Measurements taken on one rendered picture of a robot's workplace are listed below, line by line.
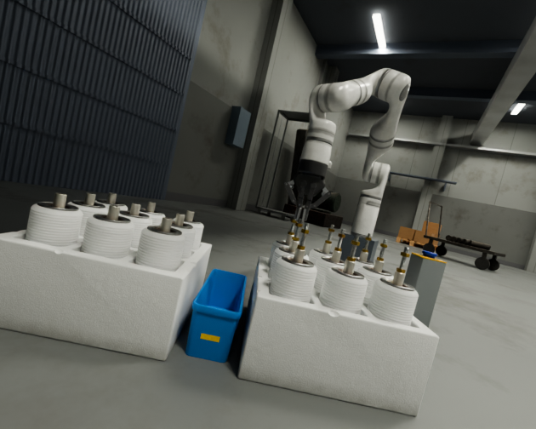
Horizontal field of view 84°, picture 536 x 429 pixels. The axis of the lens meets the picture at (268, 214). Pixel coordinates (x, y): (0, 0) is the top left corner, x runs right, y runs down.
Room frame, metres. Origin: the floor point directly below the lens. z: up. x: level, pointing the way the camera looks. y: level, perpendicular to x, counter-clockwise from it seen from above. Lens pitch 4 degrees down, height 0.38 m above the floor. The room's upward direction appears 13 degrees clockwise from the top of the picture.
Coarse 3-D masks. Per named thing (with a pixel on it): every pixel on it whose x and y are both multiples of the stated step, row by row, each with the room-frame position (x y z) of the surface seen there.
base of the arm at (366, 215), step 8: (360, 200) 1.29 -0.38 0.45; (368, 200) 1.26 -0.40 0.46; (376, 200) 1.26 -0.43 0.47; (360, 208) 1.28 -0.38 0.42; (368, 208) 1.26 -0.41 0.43; (376, 208) 1.26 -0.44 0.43; (360, 216) 1.27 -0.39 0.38; (368, 216) 1.26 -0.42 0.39; (376, 216) 1.27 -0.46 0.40; (360, 224) 1.27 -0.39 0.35; (368, 224) 1.26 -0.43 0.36; (352, 232) 1.29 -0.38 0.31; (360, 232) 1.26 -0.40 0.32; (368, 232) 1.26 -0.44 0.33
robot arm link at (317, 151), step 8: (312, 144) 0.75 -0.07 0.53; (320, 144) 0.75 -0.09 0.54; (328, 144) 0.76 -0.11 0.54; (304, 152) 0.77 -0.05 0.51; (312, 152) 0.75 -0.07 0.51; (320, 152) 0.75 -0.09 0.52; (328, 152) 0.76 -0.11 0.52; (312, 160) 0.75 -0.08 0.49; (320, 160) 0.75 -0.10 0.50; (328, 160) 0.77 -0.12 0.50; (328, 168) 0.83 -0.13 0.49
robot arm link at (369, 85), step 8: (376, 72) 0.94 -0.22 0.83; (384, 72) 0.95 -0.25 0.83; (360, 80) 0.83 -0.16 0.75; (368, 80) 0.86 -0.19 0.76; (376, 80) 0.94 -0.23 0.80; (368, 88) 0.84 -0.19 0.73; (376, 88) 0.96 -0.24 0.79; (368, 96) 0.85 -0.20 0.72; (376, 96) 0.99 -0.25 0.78; (360, 104) 0.86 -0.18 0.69
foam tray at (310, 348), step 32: (256, 288) 0.67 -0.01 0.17; (256, 320) 0.59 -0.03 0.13; (288, 320) 0.59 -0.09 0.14; (320, 320) 0.59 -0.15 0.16; (352, 320) 0.59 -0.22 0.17; (384, 320) 0.62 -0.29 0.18; (416, 320) 0.67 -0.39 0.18; (256, 352) 0.59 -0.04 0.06; (288, 352) 0.59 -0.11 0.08; (320, 352) 0.59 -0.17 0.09; (352, 352) 0.59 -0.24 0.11; (384, 352) 0.60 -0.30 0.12; (416, 352) 0.60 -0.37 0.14; (288, 384) 0.59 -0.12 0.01; (320, 384) 0.59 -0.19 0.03; (352, 384) 0.59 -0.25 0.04; (384, 384) 0.60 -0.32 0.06; (416, 384) 0.60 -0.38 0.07
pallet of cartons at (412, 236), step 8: (424, 224) 7.25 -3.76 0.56; (432, 224) 7.14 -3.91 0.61; (400, 232) 7.07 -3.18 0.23; (408, 232) 6.94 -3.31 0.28; (416, 232) 6.84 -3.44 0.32; (424, 232) 6.75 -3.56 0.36; (432, 232) 7.11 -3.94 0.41; (400, 240) 7.04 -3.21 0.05; (408, 240) 6.90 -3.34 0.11; (416, 240) 6.82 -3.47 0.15; (424, 240) 6.73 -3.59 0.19
